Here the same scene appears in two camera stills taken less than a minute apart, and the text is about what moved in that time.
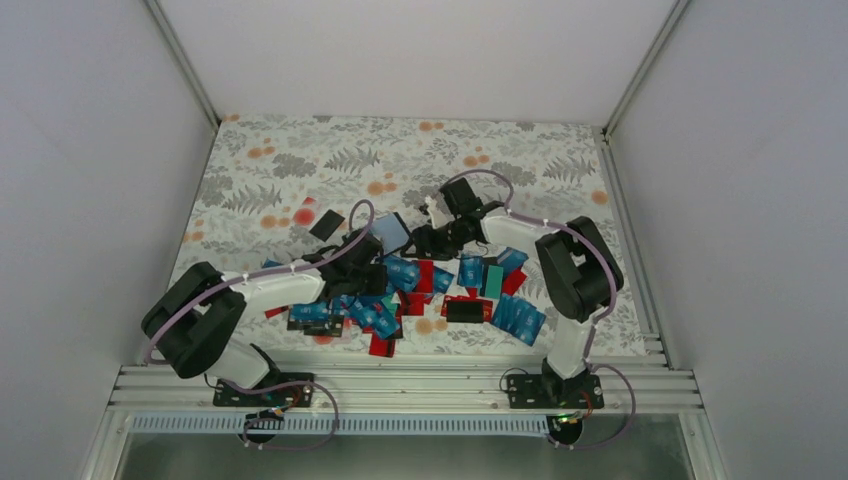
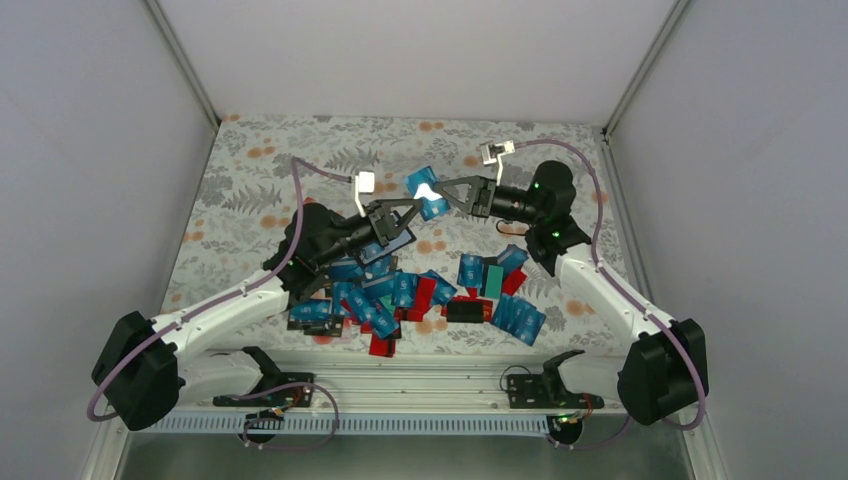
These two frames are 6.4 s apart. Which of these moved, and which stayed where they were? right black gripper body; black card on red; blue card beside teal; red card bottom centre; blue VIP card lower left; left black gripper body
Moved: left black gripper body; right black gripper body
Stayed: black card on red; red card bottom centre; blue card beside teal; blue VIP card lower left
